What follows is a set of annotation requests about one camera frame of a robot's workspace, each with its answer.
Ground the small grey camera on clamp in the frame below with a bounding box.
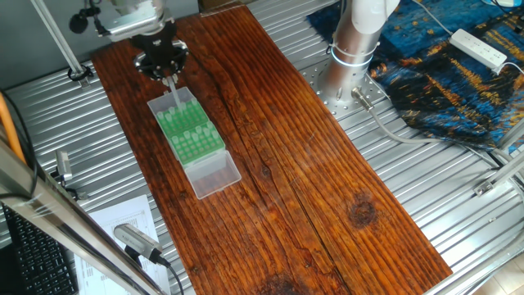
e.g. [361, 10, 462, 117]
[55, 149, 75, 184]

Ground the aluminium frame profile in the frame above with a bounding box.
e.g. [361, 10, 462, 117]
[472, 118, 524, 197]

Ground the grey base cable with connector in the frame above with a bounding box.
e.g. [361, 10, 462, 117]
[350, 86, 524, 184]

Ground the printed white paper sheet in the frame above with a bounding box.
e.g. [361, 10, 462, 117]
[73, 194, 171, 295]

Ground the black keyboard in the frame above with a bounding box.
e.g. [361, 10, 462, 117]
[2, 204, 79, 295]

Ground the aluminium post with foot bracket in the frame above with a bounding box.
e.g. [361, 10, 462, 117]
[29, 0, 96, 89]

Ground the brown wooden board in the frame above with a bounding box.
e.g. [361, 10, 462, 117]
[90, 3, 454, 295]

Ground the white power strip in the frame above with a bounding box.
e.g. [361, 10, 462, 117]
[449, 28, 508, 70]

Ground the white power strip cord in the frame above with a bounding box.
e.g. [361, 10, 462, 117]
[410, 0, 454, 37]

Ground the clear box with green rack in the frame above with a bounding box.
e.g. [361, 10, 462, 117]
[146, 86, 210, 139]
[165, 120, 242, 201]

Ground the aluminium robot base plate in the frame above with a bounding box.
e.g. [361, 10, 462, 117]
[303, 61, 391, 122]

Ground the blue painted cloth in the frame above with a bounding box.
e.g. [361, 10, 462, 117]
[306, 0, 524, 153]

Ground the black cable loop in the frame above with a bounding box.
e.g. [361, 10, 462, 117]
[67, 64, 95, 83]

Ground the orange hose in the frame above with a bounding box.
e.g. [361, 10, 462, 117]
[0, 92, 26, 165]

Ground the black cable plug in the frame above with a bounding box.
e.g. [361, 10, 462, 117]
[68, 11, 90, 35]

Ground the silver camera with black cable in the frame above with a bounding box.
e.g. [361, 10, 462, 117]
[113, 223, 171, 268]

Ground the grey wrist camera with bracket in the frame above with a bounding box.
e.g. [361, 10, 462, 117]
[97, 6, 165, 43]

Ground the steel frame bar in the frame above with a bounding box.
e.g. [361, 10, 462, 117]
[0, 137, 167, 295]

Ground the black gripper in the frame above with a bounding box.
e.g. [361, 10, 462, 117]
[130, 23, 191, 85]

